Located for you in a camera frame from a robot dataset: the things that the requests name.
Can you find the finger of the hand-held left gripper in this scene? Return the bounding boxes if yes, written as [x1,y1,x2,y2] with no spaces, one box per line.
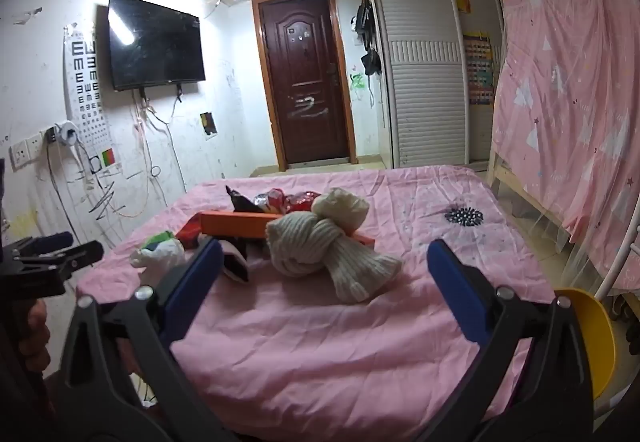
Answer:
[27,241,105,284]
[11,231,75,258]

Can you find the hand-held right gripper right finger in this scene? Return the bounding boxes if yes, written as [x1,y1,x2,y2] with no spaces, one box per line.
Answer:
[427,238,597,442]

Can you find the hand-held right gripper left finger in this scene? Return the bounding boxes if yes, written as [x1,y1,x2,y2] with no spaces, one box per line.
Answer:
[42,237,226,442]

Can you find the orange cardboard box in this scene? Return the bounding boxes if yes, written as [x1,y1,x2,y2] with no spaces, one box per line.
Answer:
[177,211,376,248]

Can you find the black plastic bag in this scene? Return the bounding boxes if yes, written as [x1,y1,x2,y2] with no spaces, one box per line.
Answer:
[225,185,262,213]

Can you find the red snack wrapper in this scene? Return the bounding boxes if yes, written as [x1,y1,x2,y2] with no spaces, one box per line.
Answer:
[252,189,323,215]

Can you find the cream knitted cloth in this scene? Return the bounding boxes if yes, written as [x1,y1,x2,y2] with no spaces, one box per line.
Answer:
[265,188,404,304]

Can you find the person's left hand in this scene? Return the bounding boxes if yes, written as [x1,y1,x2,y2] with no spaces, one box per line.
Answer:
[20,299,52,359]

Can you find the pink bedsheet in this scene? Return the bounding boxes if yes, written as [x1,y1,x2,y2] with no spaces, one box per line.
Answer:
[75,164,556,428]

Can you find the yellow plastic container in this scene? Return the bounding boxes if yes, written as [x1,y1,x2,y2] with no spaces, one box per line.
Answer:
[554,289,617,399]

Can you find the eye chart poster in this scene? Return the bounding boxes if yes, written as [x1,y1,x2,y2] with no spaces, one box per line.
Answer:
[62,22,122,174]

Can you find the pink patterned curtain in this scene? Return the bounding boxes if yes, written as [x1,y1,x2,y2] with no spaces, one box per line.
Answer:
[490,0,640,290]

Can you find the colourful grid poster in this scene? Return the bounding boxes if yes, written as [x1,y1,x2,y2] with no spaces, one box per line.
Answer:
[462,31,496,107]

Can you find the white slatted wardrobe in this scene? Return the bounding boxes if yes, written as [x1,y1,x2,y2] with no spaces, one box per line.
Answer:
[367,0,506,169]

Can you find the dark brown door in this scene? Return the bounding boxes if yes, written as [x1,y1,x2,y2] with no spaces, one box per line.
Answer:
[251,0,357,172]

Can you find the small black hanging bag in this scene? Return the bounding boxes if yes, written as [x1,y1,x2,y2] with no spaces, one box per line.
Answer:
[361,47,383,76]

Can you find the large black hanging bag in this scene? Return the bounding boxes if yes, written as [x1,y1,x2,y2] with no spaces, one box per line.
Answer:
[352,0,381,48]

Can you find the white wall sockets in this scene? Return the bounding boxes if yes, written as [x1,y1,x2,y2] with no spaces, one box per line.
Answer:
[10,132,43,170]

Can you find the white wall charger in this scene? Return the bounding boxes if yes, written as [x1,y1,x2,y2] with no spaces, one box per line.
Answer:
[52,120,81,145]

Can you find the hanging television cable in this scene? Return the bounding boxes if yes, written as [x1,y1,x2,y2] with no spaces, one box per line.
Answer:
[130,89,183,219]

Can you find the black wall television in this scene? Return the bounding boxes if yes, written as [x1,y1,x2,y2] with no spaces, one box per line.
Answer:
[108,0,207,92]

